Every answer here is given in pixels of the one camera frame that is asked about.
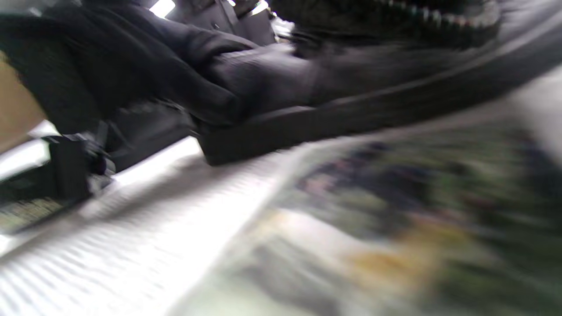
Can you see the red and grey polishing mitt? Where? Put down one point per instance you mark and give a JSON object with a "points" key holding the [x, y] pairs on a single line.
{"points": [[373, 17]]}

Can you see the printed newspaper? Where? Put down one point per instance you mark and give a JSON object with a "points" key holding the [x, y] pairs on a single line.
{"points": [[307, 219]]}

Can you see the person's left forearm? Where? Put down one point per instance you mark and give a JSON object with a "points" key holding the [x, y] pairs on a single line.
{"points": [[15, 109]]}

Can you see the black leather loafer shoe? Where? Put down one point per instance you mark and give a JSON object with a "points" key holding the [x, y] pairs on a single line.
{"points": [[373, 101]]}

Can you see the person's left hand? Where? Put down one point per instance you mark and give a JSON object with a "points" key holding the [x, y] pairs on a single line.
{"points": [[109, 66]]}

